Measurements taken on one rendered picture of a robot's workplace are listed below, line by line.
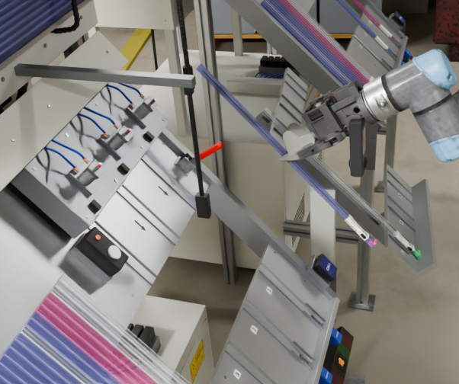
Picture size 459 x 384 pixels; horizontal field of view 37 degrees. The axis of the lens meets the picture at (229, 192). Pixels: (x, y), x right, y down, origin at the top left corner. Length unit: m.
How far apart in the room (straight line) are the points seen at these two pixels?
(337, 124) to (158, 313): 0.68
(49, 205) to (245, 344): 0.45
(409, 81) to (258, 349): 0.56
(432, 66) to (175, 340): 0.83
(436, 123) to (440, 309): 1.40
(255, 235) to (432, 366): 1.09
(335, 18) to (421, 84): 3.07
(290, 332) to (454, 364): 1.09
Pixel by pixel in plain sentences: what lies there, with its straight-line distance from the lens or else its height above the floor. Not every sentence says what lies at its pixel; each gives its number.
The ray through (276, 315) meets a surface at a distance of 1.39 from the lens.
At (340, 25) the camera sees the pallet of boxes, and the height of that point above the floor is 0.19.
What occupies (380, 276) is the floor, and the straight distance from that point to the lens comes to 2.68.
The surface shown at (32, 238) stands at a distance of 1.11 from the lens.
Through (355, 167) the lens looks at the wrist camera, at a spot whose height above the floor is 1.06.
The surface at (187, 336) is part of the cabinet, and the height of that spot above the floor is 0.62.
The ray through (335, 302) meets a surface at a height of 0.73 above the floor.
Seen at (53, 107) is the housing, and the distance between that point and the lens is 1.16.
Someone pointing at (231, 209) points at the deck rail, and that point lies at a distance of 1.44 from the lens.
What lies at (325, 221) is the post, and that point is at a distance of 1.71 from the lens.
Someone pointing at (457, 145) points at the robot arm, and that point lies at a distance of 1.28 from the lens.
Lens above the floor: 1.79
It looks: 35 degrees down
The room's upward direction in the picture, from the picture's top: 5 degrees counter-clockwise
